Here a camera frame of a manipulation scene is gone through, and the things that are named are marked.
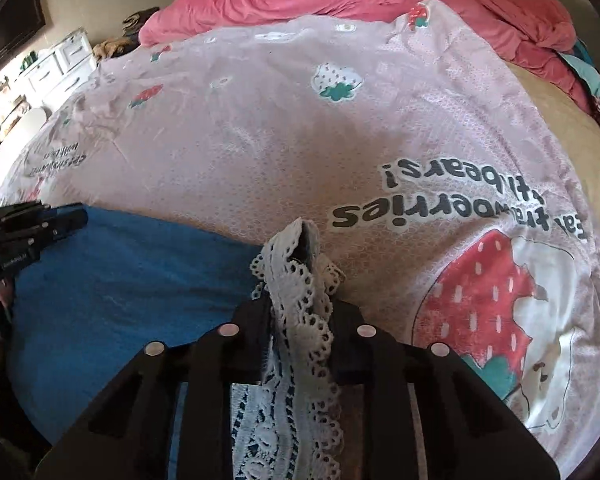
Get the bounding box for tan fluffy cloth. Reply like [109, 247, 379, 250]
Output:
[92, 37, 140, 62]

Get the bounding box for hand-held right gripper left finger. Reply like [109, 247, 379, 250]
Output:
[32, 300, 277, 480]

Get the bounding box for dark folded clothes pile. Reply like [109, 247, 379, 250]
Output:
[122, 6, 161, 39]

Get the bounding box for white chair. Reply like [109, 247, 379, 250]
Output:
[0, 106, 48, 143]

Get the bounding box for beige quilted blanket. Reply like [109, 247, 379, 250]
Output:
[505, 60, 600, 281]

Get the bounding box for white dresser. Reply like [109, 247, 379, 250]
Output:
[0, 27, 98, 126]

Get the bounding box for blue denim jeans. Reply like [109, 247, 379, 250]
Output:
[7, 204, 347, 480]

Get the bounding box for black wall television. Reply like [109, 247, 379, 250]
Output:
[0, 0, 46, 81]

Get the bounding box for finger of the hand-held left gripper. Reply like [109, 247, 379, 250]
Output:
[36, 207, 89, 225]
[30, 221, 86, 241]

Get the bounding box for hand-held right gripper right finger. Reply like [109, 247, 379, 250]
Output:
[330, 302, 563, 480]

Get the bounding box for pink strawberry printed bed sheet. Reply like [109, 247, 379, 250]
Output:
[0, 0, 600, 466]

